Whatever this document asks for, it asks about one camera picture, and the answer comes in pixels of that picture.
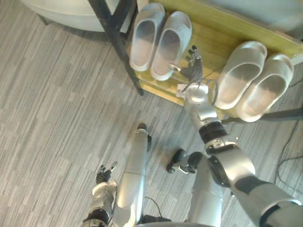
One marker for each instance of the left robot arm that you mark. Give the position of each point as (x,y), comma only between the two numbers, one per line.
(101,191)

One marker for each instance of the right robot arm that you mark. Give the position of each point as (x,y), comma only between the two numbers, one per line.
(236,165)

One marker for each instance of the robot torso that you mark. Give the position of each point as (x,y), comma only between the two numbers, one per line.
(161,221)

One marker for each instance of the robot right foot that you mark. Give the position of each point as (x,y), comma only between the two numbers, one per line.
(176,159)

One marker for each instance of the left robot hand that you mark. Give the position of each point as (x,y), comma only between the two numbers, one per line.
(104,176)

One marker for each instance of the wooden shoe rack black frame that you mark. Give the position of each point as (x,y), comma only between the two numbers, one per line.
(213,30)

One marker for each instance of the grey-blue slipper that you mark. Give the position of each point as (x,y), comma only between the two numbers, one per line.
(170,45)
(144,40)

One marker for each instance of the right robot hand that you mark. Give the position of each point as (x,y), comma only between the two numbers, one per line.
(195,68)

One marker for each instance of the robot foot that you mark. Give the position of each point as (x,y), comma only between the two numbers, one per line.
(176,159)
(142,127)

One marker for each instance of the beige-grey slipper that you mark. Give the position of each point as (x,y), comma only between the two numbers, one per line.
(265,92)
(236,75)

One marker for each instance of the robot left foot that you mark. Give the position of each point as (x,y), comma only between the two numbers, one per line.
(142,127)

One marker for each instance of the robot right leg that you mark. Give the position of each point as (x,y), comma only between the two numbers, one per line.
(206,196)

